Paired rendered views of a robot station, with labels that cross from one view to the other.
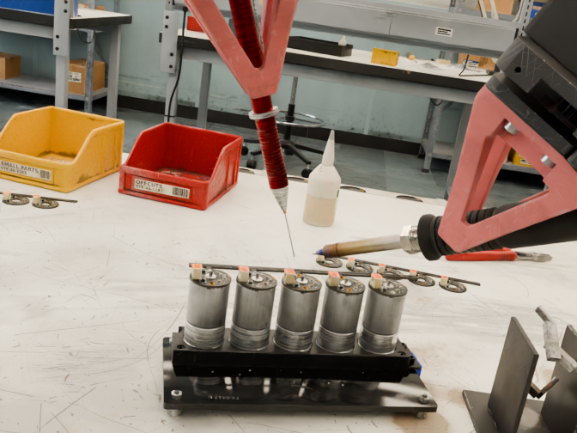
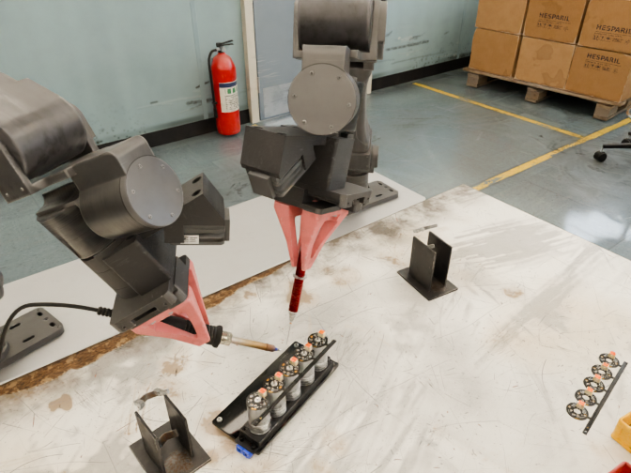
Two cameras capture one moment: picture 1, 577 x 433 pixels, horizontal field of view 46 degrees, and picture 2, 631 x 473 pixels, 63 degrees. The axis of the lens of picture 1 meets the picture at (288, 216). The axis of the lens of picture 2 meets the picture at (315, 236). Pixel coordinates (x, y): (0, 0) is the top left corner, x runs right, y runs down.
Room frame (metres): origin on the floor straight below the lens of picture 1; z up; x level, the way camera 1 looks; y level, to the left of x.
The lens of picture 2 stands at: (0.71, -0.27, 1.27)
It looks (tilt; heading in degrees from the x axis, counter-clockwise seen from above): 33 degrees down; 138
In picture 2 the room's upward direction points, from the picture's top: straight up
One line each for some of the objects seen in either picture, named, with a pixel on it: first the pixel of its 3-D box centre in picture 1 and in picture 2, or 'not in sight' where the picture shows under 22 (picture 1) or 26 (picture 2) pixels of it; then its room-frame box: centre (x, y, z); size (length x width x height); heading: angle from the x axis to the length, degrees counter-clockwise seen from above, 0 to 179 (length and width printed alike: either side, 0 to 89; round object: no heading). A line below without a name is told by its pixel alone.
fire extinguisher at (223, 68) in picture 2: not in sight; (225, 88); (-2.00, 1.40, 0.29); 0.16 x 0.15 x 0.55; 86
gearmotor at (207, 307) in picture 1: (206, 314); (317, 354); (0.37, 0.04, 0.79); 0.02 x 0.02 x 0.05
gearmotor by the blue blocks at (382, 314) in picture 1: (380, 320); (258, 415); (0.39, -0.07, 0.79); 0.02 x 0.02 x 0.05
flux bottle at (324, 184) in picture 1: (324, 177); not in sight; (0.69, -0.03, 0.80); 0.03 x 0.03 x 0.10
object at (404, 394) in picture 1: (294, 377); (279, 393); (0.36, -0.02, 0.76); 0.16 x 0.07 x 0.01; 103
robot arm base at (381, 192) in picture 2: not in sight; (351, 185); (0.08, 0.39, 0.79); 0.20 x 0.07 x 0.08; 83
